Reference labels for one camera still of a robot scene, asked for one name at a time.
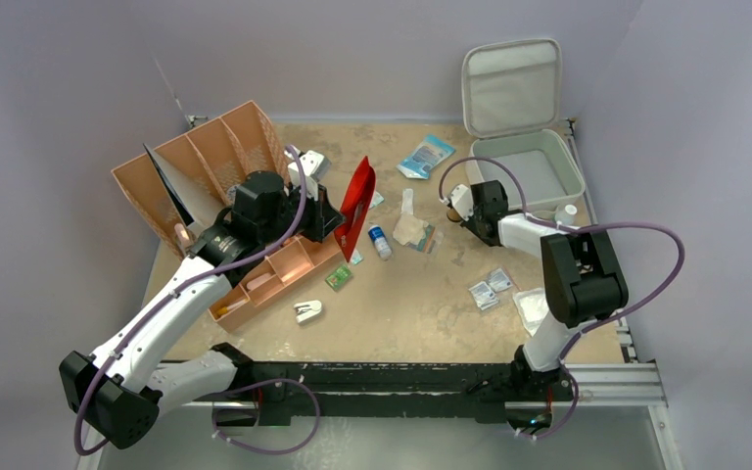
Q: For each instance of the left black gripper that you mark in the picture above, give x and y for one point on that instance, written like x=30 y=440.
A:
x=324 y=217

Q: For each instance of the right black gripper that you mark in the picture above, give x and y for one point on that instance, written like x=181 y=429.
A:
x=473 y=227

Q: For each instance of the red first aid pouch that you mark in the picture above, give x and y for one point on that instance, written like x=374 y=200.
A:
x=355 y=207

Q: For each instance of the plaster strip packet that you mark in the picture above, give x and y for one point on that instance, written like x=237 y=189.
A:
x=356 y=257
x=376 y=200

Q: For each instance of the brown bottle orange cap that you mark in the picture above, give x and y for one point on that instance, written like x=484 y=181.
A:
x=453 y=215

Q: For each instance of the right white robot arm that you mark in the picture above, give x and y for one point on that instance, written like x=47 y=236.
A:
x=582 y=279

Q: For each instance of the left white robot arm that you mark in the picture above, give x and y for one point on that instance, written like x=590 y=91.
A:
x=118 y=392

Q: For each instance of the pink desk tray organizer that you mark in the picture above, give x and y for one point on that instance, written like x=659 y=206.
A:
x=298 y=261

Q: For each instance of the blue white bandage roll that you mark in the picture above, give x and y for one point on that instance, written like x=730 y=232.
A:
x=379 y=241

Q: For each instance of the green small box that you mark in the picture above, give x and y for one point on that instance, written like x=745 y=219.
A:
x=339 y=277

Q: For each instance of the white plastic bottle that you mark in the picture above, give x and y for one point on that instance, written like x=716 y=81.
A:
x=565 y=215

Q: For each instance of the blue white wipes packet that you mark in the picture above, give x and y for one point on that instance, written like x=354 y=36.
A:
x=428 y=154

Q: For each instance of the beige gauze wrap packet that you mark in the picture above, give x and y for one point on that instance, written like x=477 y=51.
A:
x=413 y=232

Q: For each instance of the white stapler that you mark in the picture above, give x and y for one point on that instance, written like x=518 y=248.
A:
x=307 y=311

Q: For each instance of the alcohol pad sachet pair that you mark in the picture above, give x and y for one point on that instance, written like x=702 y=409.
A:
x=484 y=295

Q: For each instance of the grey open storage case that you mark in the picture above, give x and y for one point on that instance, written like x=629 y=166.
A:
x=511 y=94

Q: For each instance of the pink file organizer rack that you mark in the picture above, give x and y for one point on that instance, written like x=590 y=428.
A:
x=215 y=156

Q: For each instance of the dark folder in rack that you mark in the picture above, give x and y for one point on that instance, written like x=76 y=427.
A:
x=165 y=170

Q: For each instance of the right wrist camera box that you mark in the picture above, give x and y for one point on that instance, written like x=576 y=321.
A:
x=461 y=200

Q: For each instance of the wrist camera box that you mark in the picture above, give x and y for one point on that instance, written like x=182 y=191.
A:
x=312 y=165
x=461 y=200

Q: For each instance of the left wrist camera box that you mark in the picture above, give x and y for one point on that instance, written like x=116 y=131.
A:
x=312 y=165

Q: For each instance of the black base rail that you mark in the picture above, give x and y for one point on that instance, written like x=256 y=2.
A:
x=483 y=392

